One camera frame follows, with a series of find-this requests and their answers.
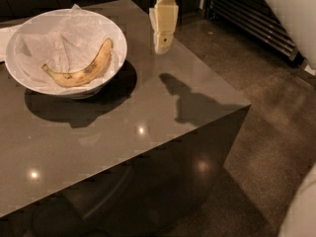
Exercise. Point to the dark slatted appliance grille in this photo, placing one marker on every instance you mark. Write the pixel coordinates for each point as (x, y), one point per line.
(257, 18)

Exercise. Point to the white bowl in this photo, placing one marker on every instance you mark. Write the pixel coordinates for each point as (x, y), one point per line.
(19, 70)

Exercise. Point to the white paper liner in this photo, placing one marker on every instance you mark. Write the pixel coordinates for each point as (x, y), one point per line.
(65, 40)

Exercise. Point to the yellow spotted banana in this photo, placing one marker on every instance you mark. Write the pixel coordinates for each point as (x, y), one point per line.
(86, 75)

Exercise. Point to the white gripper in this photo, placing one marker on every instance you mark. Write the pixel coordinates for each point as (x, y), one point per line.
(163, 16)

